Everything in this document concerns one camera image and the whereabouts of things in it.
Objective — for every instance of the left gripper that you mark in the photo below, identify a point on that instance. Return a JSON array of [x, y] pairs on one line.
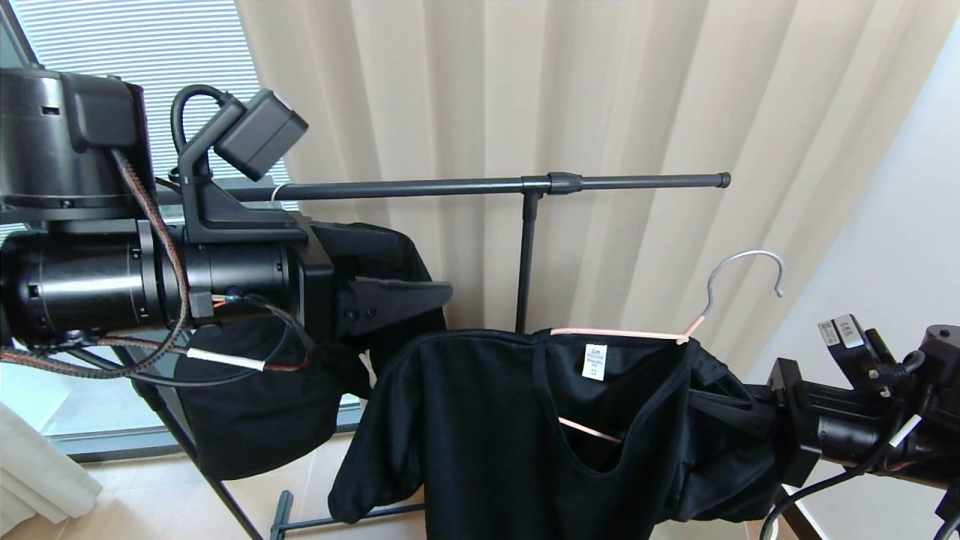
[[240, 281]]

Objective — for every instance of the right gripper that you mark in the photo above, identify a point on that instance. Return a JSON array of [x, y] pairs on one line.
[[840, 427]]

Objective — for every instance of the black shorts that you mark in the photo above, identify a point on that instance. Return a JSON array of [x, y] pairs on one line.
[[262, 420]]

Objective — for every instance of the black garment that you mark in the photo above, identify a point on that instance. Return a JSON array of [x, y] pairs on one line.
[[487, 435]]

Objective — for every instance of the pink clothes hanger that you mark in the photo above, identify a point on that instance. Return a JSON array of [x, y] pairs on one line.
[[615, 333]]

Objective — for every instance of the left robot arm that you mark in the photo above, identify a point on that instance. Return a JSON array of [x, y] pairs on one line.
[[60, 135]]

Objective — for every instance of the black clothes rack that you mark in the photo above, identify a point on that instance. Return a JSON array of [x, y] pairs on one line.
[[637, 181]]

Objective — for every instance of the beige curtain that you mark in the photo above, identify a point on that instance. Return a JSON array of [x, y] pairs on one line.
[[600, 90], [37, 472]]

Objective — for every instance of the window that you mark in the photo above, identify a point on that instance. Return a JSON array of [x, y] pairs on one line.
[[187, 45]]

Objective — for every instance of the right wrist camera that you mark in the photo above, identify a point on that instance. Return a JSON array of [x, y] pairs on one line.
[[855, 352]]

